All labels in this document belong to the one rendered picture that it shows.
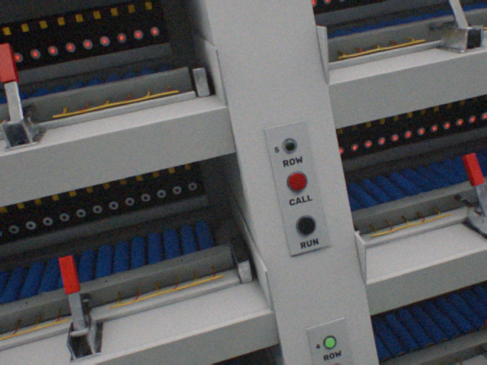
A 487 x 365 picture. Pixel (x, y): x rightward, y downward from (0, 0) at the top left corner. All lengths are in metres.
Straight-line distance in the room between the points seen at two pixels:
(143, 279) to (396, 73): 0.33
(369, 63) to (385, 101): 0.05
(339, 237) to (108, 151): 0.23
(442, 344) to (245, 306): 0.29
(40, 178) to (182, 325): 0.19
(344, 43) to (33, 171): 0.33
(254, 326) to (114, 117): 0.24
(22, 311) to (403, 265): 0.39
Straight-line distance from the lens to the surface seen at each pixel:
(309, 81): 0.39
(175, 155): 0.38
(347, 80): 0.40
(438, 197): 0.53
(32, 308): 0.49
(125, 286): 0.46
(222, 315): 0.42
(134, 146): 0.37
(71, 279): 0.43
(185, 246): 0.49
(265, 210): 0.38
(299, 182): 0.38
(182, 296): 0.44
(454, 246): 0.49
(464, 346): 0.61
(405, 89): 0.43
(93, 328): 0.43
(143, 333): 0.43
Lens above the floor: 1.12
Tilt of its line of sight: 8 degrees down
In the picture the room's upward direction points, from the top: 13 degrees counter-clockwise
